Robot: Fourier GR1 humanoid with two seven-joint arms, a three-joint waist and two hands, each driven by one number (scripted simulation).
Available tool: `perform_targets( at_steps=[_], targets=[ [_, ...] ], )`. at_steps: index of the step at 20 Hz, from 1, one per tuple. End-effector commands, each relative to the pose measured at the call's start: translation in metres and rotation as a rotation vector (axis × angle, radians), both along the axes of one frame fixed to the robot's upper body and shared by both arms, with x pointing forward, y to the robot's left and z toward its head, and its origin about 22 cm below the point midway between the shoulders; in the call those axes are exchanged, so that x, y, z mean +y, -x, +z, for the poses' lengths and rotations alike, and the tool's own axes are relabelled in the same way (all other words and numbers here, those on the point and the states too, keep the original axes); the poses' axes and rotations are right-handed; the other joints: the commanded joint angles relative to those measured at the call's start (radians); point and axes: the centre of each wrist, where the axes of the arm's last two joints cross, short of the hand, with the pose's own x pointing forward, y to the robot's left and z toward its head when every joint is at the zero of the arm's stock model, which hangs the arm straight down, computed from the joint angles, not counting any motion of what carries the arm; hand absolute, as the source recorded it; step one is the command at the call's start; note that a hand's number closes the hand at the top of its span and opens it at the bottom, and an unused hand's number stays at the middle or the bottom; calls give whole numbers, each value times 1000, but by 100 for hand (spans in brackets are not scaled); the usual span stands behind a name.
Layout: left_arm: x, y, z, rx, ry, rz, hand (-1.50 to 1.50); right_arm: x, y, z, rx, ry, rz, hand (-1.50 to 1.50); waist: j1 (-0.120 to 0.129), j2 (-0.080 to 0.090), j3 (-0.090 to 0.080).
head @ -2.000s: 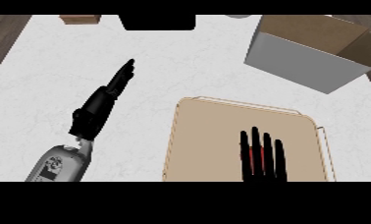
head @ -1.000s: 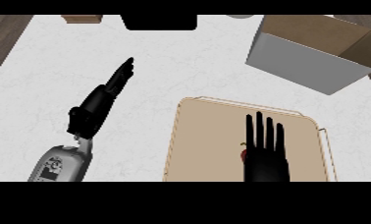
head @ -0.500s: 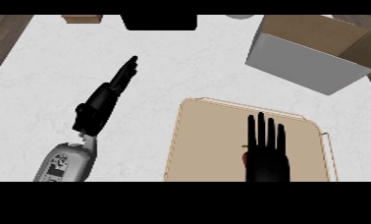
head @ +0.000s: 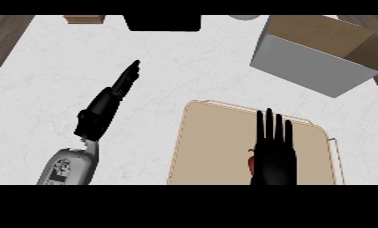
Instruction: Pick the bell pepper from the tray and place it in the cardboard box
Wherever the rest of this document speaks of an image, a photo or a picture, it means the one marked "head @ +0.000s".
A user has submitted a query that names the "beige tray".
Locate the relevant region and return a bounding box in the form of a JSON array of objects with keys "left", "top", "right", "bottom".
[{"left": 165, "top": 99, "right": 345, "bottom": 186}]

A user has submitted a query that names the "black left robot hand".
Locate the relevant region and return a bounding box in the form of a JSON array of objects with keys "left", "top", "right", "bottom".
[{"left": 72, "top": 59, "right": 141, "bottom": 142}]

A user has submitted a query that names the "red bell pepper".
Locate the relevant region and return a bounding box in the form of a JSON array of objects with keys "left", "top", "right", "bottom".
[{"left": 246, "top": 148, "right": 257, "bottom": 177}]

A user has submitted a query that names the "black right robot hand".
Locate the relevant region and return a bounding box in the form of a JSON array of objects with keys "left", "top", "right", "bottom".
[{"left": 249, "top": 107, "right": 299, "bottom": 186}]

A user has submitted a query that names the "small brown wooden block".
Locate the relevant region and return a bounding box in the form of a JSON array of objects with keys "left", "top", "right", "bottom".
[{"left": 62, "top": 15, "right": 106, "bottom": 25}]

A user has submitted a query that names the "open cardboard box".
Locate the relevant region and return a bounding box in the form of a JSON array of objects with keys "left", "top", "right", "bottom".
[{"left": 248, "top": 15, "right": 378, "bottom": 99}]

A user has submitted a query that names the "grey round object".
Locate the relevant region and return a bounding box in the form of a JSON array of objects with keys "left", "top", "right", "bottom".
[{"left": 227, "top": 15, "right": 261, "bottom": 22}]

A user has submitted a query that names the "black appliance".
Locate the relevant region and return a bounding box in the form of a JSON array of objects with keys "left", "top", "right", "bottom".
[{"left": 121, "top": 15, "right": 202, "bottom": 33}]

